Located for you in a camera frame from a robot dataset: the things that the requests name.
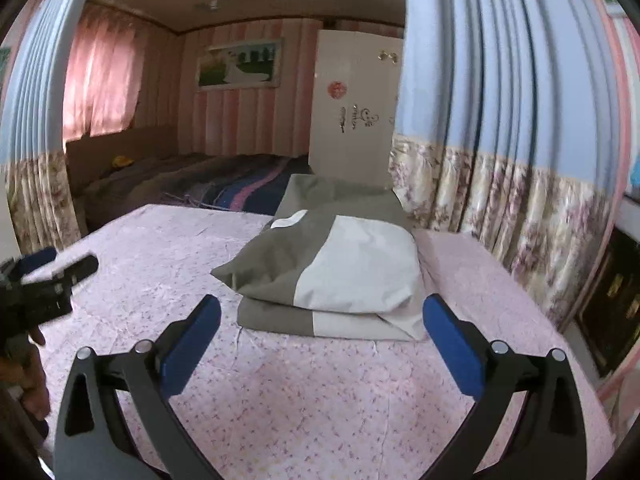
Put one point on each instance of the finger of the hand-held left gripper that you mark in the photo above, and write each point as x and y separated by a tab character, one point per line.
77	267
35	259

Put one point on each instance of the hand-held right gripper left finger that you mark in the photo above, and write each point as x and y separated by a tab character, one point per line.
192	345

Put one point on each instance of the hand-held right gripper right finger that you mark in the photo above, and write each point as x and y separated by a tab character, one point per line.
452	345

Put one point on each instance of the grey and white garment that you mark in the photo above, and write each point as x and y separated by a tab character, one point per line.
350	260

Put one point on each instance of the person's left hand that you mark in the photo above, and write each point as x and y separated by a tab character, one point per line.
31	385

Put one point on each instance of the striped blanket bed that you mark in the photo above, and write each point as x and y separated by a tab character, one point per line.
140	180

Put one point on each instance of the small yellow object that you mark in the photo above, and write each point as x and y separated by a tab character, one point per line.
122	162

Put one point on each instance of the pink floral bed sheet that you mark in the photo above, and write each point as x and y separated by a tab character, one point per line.
300	400

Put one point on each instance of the blue floral curtain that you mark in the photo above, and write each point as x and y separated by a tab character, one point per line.
500	110
35	110

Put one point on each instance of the dark wooden cabinet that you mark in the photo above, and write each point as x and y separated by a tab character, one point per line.
610	300

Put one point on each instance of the pink window curtain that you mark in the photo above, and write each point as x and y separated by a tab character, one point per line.
100	75

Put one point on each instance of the white wardrobe door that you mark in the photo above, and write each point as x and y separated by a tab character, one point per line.
350	150

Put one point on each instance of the ceiling light fixture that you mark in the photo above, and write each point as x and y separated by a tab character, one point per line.
210	5

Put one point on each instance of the framed wall picture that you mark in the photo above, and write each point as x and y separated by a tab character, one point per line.
235	65

